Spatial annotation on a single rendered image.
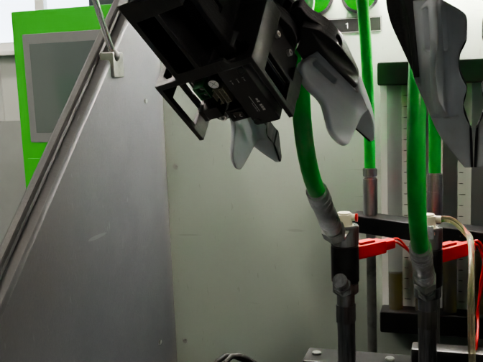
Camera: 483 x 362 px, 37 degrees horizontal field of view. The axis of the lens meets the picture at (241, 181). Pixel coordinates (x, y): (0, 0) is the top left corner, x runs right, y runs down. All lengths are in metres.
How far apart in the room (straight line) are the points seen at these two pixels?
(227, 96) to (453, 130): 0.15
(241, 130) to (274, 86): 0.10
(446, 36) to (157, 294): 0.75
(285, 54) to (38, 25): 3.30
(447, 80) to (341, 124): 0.11
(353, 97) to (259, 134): 0.09
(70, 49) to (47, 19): 0.20
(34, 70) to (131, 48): 2.77
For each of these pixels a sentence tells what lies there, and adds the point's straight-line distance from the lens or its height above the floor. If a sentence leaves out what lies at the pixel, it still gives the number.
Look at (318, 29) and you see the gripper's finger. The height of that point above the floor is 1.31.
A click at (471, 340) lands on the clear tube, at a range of 0.63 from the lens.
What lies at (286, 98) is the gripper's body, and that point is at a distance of 0.44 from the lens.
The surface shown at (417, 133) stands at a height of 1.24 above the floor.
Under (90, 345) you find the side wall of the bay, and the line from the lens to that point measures 0.90.
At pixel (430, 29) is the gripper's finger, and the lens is 0.38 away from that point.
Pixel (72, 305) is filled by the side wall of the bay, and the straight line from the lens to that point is 0.85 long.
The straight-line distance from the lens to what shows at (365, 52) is 0.88.
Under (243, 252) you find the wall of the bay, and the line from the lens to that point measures 1.06.
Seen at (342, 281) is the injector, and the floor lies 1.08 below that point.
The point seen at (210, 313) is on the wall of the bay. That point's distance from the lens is 1.10.
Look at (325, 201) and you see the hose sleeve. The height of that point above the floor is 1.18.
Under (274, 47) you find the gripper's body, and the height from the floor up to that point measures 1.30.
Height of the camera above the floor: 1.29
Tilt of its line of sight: 9 degrees down
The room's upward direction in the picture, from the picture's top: 2 degrees counter-clockwise
